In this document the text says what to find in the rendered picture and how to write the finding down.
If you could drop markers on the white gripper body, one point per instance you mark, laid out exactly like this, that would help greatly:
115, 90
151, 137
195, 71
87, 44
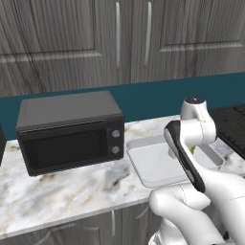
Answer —
171, 153

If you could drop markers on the small green object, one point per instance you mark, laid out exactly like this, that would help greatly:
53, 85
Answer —
192, 149

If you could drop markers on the black microwave oven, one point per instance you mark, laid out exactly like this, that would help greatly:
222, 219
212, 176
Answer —
68, 137

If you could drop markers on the grey wood base cupboard door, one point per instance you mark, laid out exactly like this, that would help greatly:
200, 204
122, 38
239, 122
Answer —
79, 233
137, 228

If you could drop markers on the black appliance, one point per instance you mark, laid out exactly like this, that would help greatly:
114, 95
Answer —
2, 143

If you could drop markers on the black hob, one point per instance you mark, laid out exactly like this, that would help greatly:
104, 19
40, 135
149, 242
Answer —
232, 126

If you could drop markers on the white tupperware container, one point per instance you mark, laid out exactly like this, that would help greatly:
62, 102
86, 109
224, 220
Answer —
153, 162

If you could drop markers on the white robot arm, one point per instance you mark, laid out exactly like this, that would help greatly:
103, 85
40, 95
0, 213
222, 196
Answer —
204, 210

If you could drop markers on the grey wood wall cupboard door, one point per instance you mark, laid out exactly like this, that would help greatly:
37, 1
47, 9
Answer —
197, 35
57, 41

